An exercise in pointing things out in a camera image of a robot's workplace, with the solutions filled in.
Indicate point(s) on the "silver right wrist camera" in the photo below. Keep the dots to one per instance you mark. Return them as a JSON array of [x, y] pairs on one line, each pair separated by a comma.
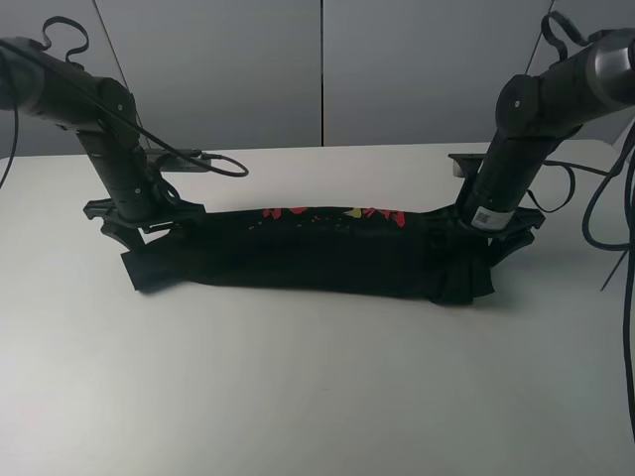
[[465, 166]]

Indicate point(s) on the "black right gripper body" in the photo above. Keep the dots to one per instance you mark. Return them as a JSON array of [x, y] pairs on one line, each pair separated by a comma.
[[447, 225]]

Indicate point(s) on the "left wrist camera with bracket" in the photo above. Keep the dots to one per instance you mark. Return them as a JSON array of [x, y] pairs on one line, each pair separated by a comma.
[[171, 163]]

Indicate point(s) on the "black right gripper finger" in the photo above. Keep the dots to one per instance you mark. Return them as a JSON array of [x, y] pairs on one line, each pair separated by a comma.
[[501, 248]]

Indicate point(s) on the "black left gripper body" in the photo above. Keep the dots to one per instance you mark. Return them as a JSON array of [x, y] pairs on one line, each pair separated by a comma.
[[137, 204]]

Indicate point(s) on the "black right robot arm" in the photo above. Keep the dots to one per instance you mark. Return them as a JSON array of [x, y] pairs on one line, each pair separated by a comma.
[[534, 115]]

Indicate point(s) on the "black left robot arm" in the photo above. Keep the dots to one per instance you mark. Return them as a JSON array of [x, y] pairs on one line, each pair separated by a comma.
[[101, 113]]

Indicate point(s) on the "black printed t-shirt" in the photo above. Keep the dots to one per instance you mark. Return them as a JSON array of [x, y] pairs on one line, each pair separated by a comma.
[[359, 251]]

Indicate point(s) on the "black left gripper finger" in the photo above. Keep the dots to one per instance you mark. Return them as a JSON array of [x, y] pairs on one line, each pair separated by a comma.
[[130, 238], [160, 227]]

